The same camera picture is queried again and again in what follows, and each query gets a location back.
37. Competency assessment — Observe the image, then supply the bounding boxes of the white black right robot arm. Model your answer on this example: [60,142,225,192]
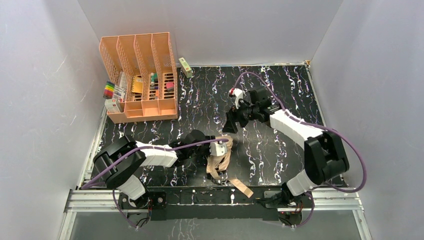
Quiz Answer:
[222,88,350,200]

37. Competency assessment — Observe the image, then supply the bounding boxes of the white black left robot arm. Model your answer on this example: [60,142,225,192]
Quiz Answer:
[82,130,216,200]

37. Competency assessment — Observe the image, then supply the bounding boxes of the pink eraser in organizer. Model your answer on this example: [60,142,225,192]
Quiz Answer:
[165,82,175,93]

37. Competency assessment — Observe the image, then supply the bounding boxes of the green white small box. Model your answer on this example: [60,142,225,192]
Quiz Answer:
[178,57,193,78]

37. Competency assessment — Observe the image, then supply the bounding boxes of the yellow notebook in organizer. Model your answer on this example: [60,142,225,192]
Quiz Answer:
[131,75,144,94]

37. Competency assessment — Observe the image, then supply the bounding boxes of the small white cardboard box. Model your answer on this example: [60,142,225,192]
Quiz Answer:
[104,98,123,114]

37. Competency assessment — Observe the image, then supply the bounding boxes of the peach plastic desk organizer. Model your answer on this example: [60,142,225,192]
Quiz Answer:
[99,32,178,124]

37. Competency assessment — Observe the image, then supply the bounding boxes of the colourful marker pen set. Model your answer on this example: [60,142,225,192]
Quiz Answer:
[103,81,116,99]

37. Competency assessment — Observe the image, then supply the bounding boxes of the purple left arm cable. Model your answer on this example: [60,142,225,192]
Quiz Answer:
[81,138,230,230]

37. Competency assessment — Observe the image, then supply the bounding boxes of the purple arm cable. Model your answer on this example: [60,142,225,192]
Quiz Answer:
[230,71,368,229]
[81,138,230,230]

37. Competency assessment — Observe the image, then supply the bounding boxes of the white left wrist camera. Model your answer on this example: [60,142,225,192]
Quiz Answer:
[209,141,228,157]

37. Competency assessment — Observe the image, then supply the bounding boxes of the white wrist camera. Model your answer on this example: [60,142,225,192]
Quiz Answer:
[228,87,244,109]
[209,141,228,157]

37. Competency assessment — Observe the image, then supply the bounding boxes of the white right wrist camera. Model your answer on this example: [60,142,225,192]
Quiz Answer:
[228,87,244,109]

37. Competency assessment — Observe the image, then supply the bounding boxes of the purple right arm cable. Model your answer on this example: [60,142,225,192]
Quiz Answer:
[230,71,368,229]

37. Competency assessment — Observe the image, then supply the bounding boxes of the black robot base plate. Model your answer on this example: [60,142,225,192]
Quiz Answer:
[117,186,312,224]

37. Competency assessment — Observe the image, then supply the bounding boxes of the aluminium table edge rail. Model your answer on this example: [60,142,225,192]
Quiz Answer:
[59,63,371,240]

